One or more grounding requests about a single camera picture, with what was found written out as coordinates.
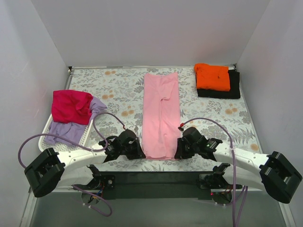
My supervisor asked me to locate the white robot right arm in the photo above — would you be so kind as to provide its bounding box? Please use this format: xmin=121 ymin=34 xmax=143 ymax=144
xmin=175 ymin=127 xmax=303 ymax=204

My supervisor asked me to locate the orange folded t shirt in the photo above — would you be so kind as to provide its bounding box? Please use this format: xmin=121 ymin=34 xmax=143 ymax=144
xmin=194 ymin=63 xmax=231 ymax=92

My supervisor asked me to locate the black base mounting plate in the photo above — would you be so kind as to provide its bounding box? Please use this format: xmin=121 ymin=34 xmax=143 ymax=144
xmin=94 ymin=171 xmax=237 ymax=201

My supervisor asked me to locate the lavender t shirt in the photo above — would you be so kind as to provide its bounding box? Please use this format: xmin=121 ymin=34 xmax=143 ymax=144
xmin=44 ymin=97 xmax=107 ymax=147

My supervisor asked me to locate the red t shirt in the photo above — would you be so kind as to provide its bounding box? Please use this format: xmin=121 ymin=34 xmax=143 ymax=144
xmin=51 ymin=90 xmax=93 ymax=125

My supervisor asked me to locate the white plastic basket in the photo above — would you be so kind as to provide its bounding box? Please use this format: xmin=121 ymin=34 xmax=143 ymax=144
xmin=38 ymin=113 xmax=97 ymax=157

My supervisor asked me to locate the black folded t shirt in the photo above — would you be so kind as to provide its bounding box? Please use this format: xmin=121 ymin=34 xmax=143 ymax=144
xmin=197 ymin=70 xmax=241 ymax=99

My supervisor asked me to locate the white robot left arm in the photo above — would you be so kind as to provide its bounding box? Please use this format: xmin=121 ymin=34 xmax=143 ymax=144
xmin=24 ymin=129 xmax=146 ymax=198

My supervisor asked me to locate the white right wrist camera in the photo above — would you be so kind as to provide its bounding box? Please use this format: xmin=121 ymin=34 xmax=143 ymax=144
xmin=178 ymin=123 xmax=185 ymax=131

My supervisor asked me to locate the floral table cloth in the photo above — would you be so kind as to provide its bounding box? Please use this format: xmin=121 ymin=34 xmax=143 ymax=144
xmin=46 ymin=67 xmax=260 ymax=172

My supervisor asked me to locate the pink t shirt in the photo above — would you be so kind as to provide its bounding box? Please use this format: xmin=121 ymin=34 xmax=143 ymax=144
xmin=142 ymin=72 xmax=180 ymax=160

